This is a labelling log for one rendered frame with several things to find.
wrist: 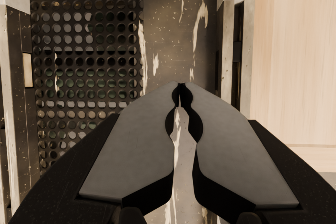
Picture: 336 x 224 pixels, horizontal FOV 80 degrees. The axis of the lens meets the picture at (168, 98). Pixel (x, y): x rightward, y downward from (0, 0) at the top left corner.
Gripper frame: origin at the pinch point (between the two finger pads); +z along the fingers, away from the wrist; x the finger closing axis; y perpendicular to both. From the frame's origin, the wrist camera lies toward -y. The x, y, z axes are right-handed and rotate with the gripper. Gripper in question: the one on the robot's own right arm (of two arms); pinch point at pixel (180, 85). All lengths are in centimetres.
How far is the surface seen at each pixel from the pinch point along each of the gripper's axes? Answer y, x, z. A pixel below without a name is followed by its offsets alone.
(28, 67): 14.5, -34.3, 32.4
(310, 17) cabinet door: 1.3, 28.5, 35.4
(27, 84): 17.7, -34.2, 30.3
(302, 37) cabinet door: 5.1, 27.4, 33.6
